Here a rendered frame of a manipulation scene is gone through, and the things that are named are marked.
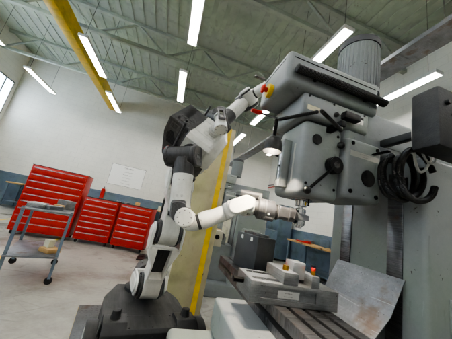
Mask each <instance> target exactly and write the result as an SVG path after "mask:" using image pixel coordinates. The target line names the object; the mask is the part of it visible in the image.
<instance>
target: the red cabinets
mask: <svg viewBox="0 0 452 339"><path fill-rule="evenodd" d="M92 182H93V177H90V176H86V175H83V174H77V173H73V172H68V171H65V170H61V169H55V168H52V167H46V166H43V165H37V164H33V166H32V169H31V171H30V174H29V176H28V179H27V181H26V183H25V186H24V189H23V190H22V193H21V195H20V198H19V200H18V202H17V205H16V207H15V210H14V212H13V214H12V216H11V219H10V222H9V224H8V226H7V229H8V230H9V233H11V232H12V229H13V226H14V225H15V222H16V220H17V217H18V215H19V213H20V210H21V207H22V206H26V204H27V202H30V201H36V202H44V203H48V204H49V205H53V206H54V205H55V204H57V202H58V201H59V199H61V200H70V201H73V202H76V205H75V210H74V214H73V216H72V219H71V222H70V224H69V228H68V230H67V233H66V236H65V238H66V237H71V236H72V235H73V236H72V238H74V242H76V241H77V239H82V240H87V241H95V242H100V243H104V244H103V246H104V247H105V245H106V243H109V244H110V245H112V246H111V248H113V247H114V246H122V247H126V248H133V249H137V250H139V253H140V252H141V250H144V249H145V248H146V246H147V240H148V236H149V231H150V228H151V225H152V224H153V223H154V220H155V215H156V212H157V209H152V208H148V207H144V206H138V205H134V204H127V203H124V202H118V201H114V200H108V199H104V198H97V197H92V196H87V195H88V193H89V190H90V188H91V184H92ZM30 211H31V210H27V209H25V211H24V213H23V215H22V218H21V220H20V223H19V225H18V227H17V230H16V231H23V229H24V226H25V224H26V221H27V219H28V216H29V214H30ZM68 219H69V215H62V214H56V213H47V212H42V211H34V212H33V214H32V217H31V219H30V222H29V224H28V227H27V229H26V232H29V233H39V234H45V235H54V236H59V237H62V236H63V233H64V230H65V227H66V224H67V221H68ZM64 240H65V239H64Z"/></svg>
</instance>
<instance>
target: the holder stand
mask: <svg viewBox="0 0 452 339"><path fill-rule="evenodd" d="M275 243H276V240H275V239H270V238H269V236H268V235H263V234H260V233H256V232H253V231H247V230H245V232H243V231H239V232H238V236H237V243H236V248H235V255H234V259H233V262H234V263H235V264H237V265H238V266H241V267H242V268H247V269H251V270H259V271H264V272H266V266H267V262H273V258H274V249H275Z"/></svg>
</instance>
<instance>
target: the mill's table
mask: <svg viewBox="0 0 452 339"><path fill-rule="evenodd" d="M233 259H234V257H231V256H229V257H227V256H224V255H220V259H219V265H218V268H219V269H220V270H221V272H222V273H223V274H224V275H225V276H226V277H227V279H228V280H229V282H230V283H231V284H232V285H233V286H234V287H235V289H236V290H237V291H238V293H239V294H240V295H241V296H242V297H243V298H244V300H245V301H246V302H247V304H248V305H249V306H250V307H251V308H252V310H253V311H254V312H255V313H256V315H257V316H258V317H259V318H260V319H261V321H262V322H263V323H264V325H265V326H266V327H267V328H268V329H269V330H270V332H271V333H272V335H273V336H274V337H275V338H276V339H370V338H369V337H368V336H366V335H364V334H363V333H362V332H360V331H358V330H357V329H355V328H354V327H352V326H351V325H349V324H348V323H346V322H345V321H343V320H342V319H340V318H339V317H337V316H336V315H334V314H333V313H331V312H328V311H318V310H312V309H301V308H296V307H285V306H280V305H269V304H263V303H253V302H249V301H248V300H247V299H246V298H245V297H244V295H243V294H242V293H241V291H240V290H239V289H238V287H237V286H236V284H237V282H233V276H238V272H239V268H241V266H238V265H237V264H235V263H234V262H233Z"/></svg>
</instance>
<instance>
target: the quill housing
mask: <svg viewBox="0 0 452 339"><path fill-rule="evenodd" d="M326 128H327V127H326V126H322V125H320V124H316V123H314V122H310V121H305V122H303V123H301V124H300V125H299V126H296V127H295V128H293V129H292V130H290V131H289V132H287V133H285V134H284V135H283V137H282V139H287V140H290V141H292V147H291V157H290V162H289V172H288V178H287V187H286V188H278V187H275V194H276V195H277V196H279V197H282V198H287V199H290V200H291V198H305V199H310V200H312V202H311V203H331V202H334V201H335V199H336V187H337V179H338V174H334V175H332V174H328V175H327V176H326V177H324V178H323V179H322V180H321V181H320V182H318V183H317V184H316V185H315V186H314V187H313V188H312V189H311V193H310V194H305V193H304V192H303V188H304V187H305V186H310V185H311V184H312V183H314V182H315V181H316V180H317V179H318V178H319V177H320V176H322V175H323V174H324V173H325V172H326V169H325V162H326V159H328V158H330V157H339V153H340V149H339V148H337V144H338V142H340V137H341V136H340V133H339V132H338V131H336V132H334V133H331V134H330V133H327V132H326Z"/></svg>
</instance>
